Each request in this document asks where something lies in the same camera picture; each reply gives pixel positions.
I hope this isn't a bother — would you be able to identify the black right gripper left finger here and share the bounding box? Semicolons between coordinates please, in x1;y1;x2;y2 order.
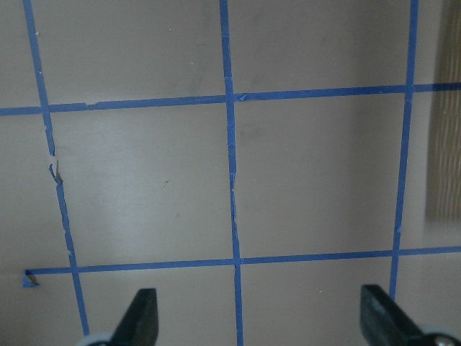
111;288;158;346

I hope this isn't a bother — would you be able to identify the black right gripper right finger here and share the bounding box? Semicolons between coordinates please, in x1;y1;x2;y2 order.
359;285;426;346

